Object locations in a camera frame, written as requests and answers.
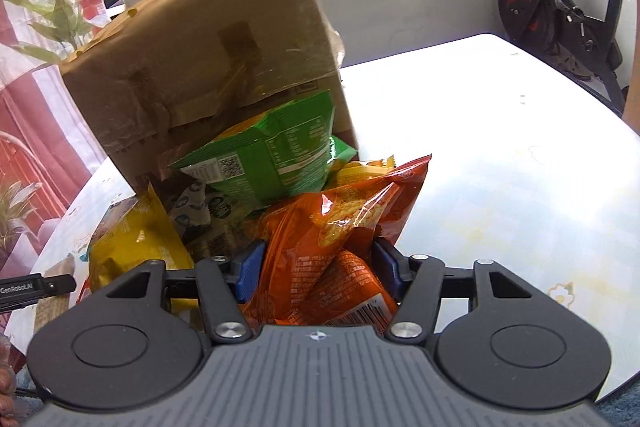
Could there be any thin-leaved grass plant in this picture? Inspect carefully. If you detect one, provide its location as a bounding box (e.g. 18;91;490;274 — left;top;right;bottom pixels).
0;182;43;258

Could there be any orange snack bag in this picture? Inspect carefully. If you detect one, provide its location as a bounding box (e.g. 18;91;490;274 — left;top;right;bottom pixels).
240;154;433;329

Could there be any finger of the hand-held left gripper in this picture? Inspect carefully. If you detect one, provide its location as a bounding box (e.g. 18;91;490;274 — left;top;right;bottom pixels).
0;274;77;308

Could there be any white blue-dotted snack packet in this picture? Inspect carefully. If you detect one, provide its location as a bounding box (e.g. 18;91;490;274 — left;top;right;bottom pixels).
164;179;266;264

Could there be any large yellow snack bag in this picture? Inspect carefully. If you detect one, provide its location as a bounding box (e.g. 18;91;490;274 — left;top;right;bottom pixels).
75;181;202;308

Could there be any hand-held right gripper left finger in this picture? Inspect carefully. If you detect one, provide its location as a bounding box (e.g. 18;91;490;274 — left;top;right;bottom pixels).
95;239;268;344

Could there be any brown cardboard box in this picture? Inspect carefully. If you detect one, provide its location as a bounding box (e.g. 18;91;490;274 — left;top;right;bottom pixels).
60;0;358;198

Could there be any black exercise bike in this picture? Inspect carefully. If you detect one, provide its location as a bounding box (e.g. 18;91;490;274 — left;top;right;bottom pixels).
495;0;632;114

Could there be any green snack bag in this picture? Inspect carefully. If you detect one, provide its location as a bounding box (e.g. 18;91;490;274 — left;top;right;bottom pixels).
167;89;359;212

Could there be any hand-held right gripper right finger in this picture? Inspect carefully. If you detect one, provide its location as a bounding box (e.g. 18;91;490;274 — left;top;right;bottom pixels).
372;237;536;344

